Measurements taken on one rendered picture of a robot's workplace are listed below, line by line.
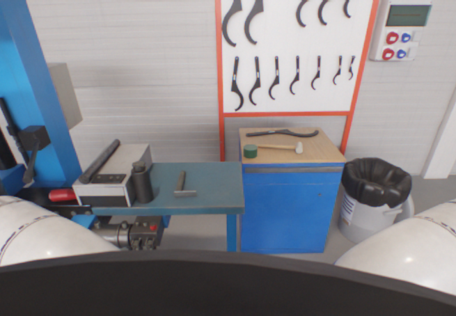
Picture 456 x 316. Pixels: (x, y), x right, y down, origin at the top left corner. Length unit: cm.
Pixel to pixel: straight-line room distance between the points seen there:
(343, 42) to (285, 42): 57
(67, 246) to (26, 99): 114
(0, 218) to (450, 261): 62
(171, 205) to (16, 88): 87
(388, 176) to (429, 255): 224
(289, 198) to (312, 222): 32
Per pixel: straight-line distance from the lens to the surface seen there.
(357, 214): 251
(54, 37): 322
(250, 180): 189
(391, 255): 42
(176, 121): 300
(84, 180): 129
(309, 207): 213
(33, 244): 44
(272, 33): 275
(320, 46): 287
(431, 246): 44
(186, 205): 123
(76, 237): 44
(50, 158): 159
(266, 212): 209
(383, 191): 230
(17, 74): 148
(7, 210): 53
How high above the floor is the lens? 184
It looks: 29 degrees down
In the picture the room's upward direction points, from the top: 1 degrees counter-clockwise
